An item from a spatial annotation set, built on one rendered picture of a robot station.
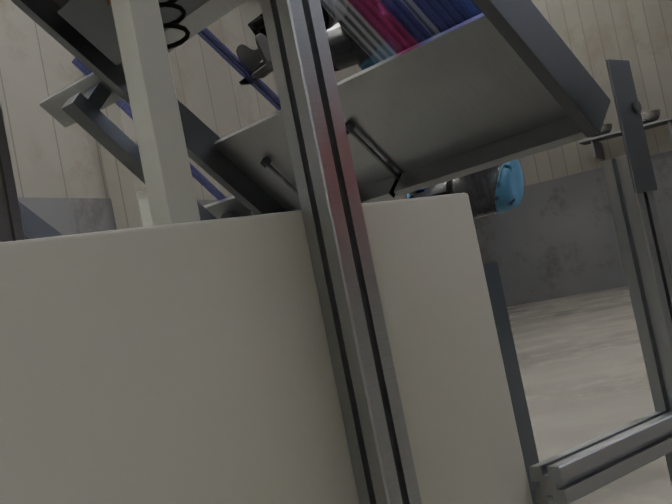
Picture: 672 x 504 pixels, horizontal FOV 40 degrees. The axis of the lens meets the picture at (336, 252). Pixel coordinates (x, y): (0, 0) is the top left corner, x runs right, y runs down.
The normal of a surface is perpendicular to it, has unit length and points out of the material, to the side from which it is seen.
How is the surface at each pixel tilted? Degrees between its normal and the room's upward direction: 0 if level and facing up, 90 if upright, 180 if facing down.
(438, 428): 90
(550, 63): 90
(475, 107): 136
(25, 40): 90
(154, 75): 90
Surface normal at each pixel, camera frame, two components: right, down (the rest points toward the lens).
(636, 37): -0.46, 0.04
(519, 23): 0.64, -0.17
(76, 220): 0.87, -0.20
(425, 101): -0.38, 0.78
